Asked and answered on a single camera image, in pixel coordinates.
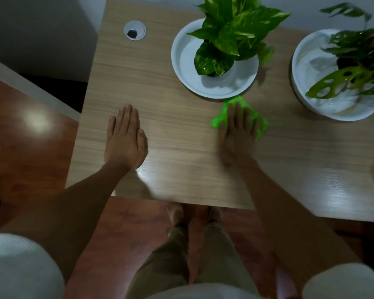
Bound person's right foot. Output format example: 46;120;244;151
207;206;224;225

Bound person's foot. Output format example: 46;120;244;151
207;206;224;225
166;202;185;228

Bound person's right forearm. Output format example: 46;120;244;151
234;158;363;297

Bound person's left forearm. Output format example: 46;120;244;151
0;160;135;285

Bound green variegated pothos plant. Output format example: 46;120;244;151
187;0;291;77

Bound green cleaning cloth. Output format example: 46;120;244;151
210;96;269;141

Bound person's left hand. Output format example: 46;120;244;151
104;104;149;172

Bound grey desk cable grommet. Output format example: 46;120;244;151
123;20;147;41

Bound white round plant saucer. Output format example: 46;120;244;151
171;18;259;99

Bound white deep plant bowl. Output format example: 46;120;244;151
291;29;374;122

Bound green holed-leaf monstera plant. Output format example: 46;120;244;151
305;0;374;99

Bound person's right hand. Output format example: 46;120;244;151
218;102;259;168

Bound person's left foot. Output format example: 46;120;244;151
166;202;185;228

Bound khaki trousers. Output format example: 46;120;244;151
125;222;262;299

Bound white shirt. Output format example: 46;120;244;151
0;233;374;299

